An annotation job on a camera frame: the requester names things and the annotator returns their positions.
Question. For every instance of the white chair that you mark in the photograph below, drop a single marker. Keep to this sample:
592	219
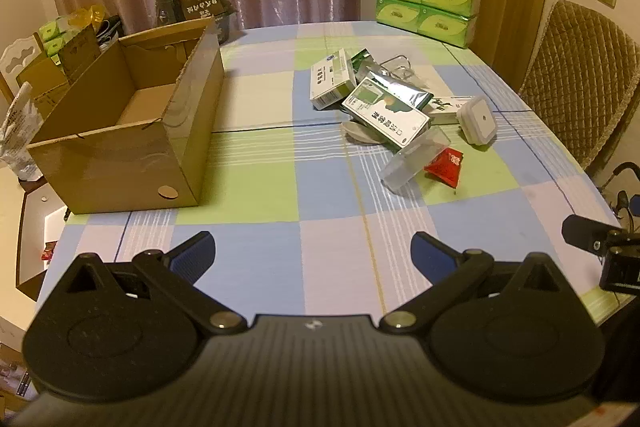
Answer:
17	59

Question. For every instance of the yellow plastic bag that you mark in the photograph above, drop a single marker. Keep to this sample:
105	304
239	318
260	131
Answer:
87	16

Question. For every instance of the white square night light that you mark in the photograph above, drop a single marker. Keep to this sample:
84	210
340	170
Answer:
477	114

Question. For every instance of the small cardboard box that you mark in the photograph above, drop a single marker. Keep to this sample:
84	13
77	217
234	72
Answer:
45	82

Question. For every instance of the silver foil pouch green print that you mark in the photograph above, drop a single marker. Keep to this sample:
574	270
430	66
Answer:
400	89

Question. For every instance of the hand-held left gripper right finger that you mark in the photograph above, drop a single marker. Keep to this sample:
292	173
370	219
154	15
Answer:
432	255

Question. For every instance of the green and white medicine box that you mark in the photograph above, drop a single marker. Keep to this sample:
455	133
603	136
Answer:
385	112

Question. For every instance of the clear plastic box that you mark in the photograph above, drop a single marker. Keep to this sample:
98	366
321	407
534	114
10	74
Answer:
410	157

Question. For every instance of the wooden side table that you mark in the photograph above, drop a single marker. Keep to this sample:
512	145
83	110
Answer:
35	232

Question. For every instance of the black curved frame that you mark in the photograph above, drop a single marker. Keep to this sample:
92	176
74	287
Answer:
622	202

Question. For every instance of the clear plastic bag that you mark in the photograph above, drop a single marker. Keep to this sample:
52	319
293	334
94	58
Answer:
406	66
17	132

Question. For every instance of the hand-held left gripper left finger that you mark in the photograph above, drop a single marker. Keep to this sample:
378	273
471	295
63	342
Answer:
192	253

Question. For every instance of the small red box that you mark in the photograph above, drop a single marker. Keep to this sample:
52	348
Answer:
48	251

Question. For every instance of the large cardboard box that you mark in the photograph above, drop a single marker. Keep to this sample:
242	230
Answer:
125	177

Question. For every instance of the red packet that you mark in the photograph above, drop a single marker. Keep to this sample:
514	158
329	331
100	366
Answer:
445	167

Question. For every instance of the dark green labelled box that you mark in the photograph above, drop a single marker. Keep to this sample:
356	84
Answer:
200	2

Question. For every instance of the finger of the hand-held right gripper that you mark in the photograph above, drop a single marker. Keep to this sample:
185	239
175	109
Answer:
585	232

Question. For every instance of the green tissue pack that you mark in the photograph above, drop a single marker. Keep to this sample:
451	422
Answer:
52	37

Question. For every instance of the green and white packet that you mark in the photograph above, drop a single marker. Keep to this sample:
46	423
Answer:
445	107

